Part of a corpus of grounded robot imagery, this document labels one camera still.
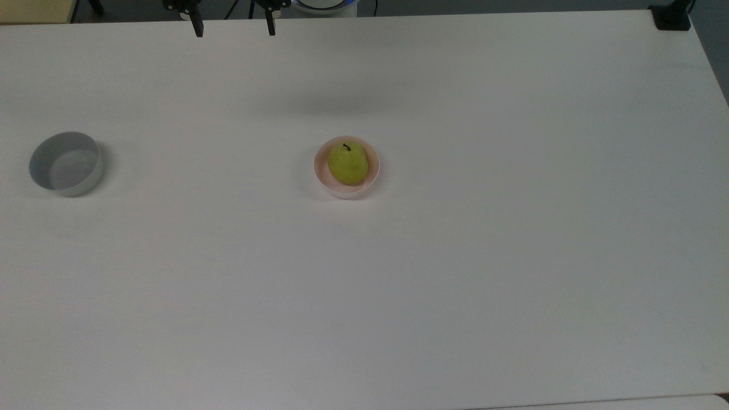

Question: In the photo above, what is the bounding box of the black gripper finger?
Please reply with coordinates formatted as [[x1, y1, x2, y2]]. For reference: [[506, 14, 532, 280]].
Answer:
[[254, 0, 291, 36], [163, 0, 204, 38]]

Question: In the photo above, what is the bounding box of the green pear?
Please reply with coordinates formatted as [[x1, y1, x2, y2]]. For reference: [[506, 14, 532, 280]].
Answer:
[[327, 142, 369, 186]]

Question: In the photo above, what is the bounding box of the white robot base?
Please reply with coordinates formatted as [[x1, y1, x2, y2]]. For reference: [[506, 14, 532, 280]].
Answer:
[[293, 0, 359, 18]]

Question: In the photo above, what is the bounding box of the pink bowl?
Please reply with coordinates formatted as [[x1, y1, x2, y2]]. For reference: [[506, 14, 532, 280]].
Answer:
[[314, 136, 380, 199]]

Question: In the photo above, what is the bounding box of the grey bowl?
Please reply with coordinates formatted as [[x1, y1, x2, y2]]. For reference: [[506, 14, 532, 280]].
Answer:
[[29, 132, 104, 197]]

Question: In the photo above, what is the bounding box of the pale yellow cabinet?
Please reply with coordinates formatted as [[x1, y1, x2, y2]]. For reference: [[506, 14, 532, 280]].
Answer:
[[0, 0, 79, 24]]

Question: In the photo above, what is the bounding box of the black camera stand clamp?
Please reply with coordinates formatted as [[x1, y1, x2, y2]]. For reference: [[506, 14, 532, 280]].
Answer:
[[649, 0, 694, 31]]

